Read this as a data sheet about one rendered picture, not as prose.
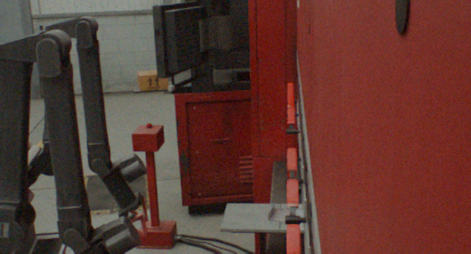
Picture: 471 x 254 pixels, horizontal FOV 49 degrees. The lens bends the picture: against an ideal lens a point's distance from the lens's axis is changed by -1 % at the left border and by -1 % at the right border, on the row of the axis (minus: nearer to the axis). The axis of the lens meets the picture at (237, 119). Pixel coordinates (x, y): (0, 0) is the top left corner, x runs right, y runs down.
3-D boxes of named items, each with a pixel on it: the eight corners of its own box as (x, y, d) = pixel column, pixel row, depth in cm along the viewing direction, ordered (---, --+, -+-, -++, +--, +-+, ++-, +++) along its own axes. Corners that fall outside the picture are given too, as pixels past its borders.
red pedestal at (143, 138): (143, 234, 364) (132, 120, 343) (177, 235, 362) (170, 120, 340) (135, 248, 345) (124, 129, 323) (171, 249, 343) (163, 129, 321)
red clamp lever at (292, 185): (285, 177, 105) (285, 222, 99) (305, 177, 105) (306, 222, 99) (285, 181, 106) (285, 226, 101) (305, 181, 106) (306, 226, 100)
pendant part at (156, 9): (193, 64, 301) (190, 1, 291) (213, 65, 296) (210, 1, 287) (156, 78, 260) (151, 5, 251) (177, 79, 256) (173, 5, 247)
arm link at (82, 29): (77, 18, 144) (71, 21, 134) (98, 18, 145) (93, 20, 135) (93, 164, 155) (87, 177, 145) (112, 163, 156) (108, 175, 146)
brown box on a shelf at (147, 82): (135, 85, 382) (134, 68, 379) (171, 82, 385) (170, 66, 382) (133, 93, 353) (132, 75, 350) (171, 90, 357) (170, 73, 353)
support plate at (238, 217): (227, 205, 171) (227, 203, 171) (307, 207, 168) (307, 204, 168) (220, 231, 154) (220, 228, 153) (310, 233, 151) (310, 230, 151)
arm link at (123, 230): (68, 216, 113) (59, 234, 105) (112, 190, 113) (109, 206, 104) (98, 257, 116) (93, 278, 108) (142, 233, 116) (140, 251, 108)
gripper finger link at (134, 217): (155, 222, 157) (139, 198, 155) (155, 233, 150) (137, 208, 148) (136, 233, 157) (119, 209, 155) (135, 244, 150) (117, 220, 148)
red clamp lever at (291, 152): (285, 146, 124) (285, 182, 119) (302, 146, 124) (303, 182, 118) (285, 150, 126) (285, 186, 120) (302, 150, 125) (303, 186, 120)
